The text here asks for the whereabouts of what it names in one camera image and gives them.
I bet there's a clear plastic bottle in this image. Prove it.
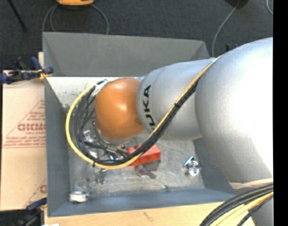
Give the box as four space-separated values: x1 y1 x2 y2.
68 161 107 203

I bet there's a red-brown flat block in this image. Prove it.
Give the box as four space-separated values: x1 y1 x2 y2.
127 145 162 167

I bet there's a dark purple flat thing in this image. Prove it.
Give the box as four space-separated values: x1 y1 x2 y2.
134 161 160 179

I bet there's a brown cardboard board red print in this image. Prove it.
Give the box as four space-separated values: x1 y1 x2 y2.
0 78 48 212

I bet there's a grey metal bin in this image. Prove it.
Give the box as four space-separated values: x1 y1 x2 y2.
42 32 237 218

